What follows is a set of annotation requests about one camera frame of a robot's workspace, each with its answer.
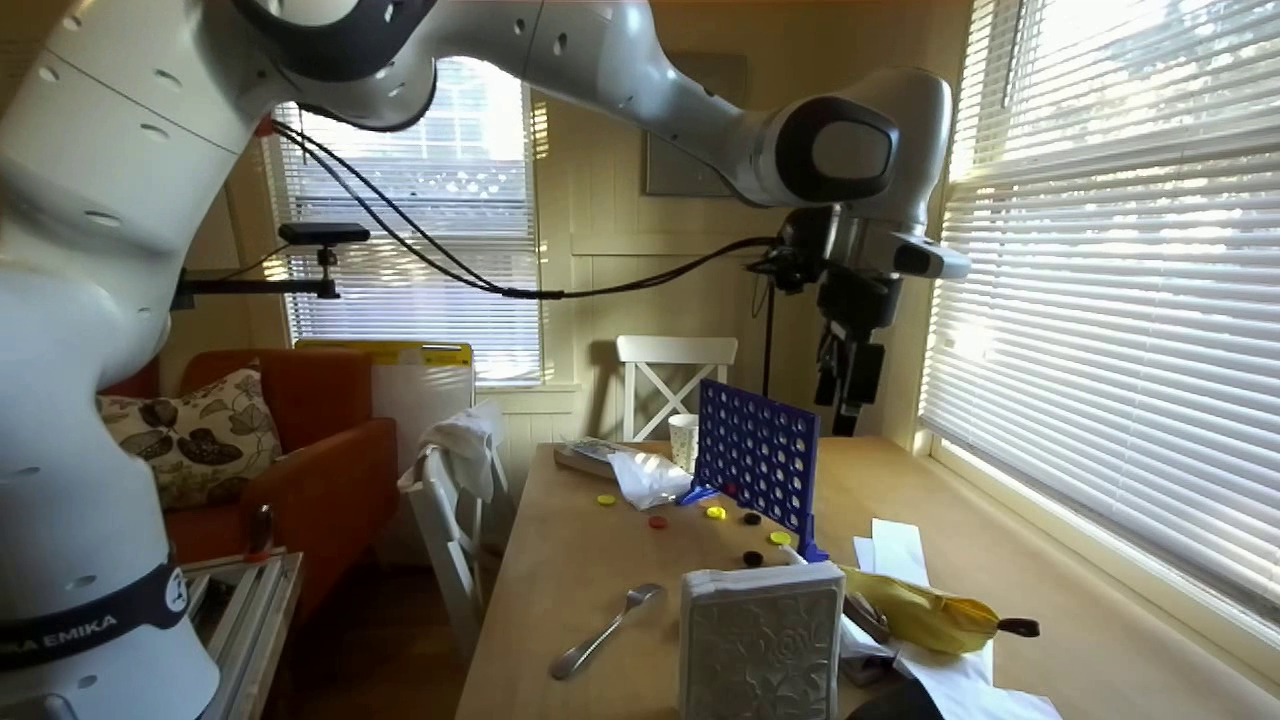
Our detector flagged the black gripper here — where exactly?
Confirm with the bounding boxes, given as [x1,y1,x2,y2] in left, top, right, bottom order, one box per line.
[813,269,904,441]

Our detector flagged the blue connect four grid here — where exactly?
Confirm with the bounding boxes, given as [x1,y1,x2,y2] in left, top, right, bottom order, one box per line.
[675,375,832,562]

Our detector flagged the yellow banana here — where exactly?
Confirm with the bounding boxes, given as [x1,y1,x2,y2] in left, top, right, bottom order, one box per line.
[834,562,1045,661]

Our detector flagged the white patterned hardcover book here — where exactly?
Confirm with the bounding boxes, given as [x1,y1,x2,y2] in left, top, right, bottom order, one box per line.
[675,557,847,720]

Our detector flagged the illustrated paperback book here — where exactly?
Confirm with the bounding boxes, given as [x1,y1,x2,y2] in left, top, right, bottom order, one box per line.
[551,435,633,488]

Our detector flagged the white cross-back wooden chair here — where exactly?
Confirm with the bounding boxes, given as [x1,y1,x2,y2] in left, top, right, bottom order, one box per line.
[613,330,740,448]

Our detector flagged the loose white paper sheets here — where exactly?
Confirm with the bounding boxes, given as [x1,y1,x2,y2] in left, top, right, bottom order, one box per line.
[847,515,1064,720]

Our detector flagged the white crumpled napkin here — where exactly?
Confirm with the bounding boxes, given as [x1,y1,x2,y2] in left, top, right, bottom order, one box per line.
[604,445,695,510]

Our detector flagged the white window blinds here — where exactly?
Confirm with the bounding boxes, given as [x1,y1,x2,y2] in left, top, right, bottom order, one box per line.
[916,0,1280,625]

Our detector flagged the silver fork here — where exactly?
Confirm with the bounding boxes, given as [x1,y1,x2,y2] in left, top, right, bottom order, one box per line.
[546,578,669,685]

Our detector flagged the white towel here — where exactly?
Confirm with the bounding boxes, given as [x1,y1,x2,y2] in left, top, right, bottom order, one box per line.
[430,409,510,502]

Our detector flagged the translucent bin yellow lid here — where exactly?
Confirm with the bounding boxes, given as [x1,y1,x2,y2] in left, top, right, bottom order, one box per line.
[291,335,481,470]

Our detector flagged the white framed window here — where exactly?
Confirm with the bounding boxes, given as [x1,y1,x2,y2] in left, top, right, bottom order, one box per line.
[256,52,546,392]

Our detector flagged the orange sofa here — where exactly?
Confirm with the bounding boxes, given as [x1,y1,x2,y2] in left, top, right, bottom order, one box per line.
[96,343,399,630]

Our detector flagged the leaf patterned pillow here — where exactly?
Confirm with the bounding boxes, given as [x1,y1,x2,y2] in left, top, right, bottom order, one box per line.
[96,366,287,510]

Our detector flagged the stack of framed panels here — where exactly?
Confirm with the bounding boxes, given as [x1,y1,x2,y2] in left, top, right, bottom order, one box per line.
[174,546,309,720]

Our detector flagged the framed wall picture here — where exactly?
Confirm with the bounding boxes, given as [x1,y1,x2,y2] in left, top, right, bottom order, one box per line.
[638,48,752,205]

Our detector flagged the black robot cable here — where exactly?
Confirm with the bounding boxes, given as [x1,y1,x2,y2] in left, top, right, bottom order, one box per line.
[265,114,834,302]

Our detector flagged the black stereo camera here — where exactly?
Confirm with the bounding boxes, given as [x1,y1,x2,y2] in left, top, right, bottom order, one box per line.
[274,220,376,247]

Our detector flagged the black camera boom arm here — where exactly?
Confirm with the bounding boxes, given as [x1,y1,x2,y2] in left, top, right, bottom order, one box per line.
[172,238,343,313]

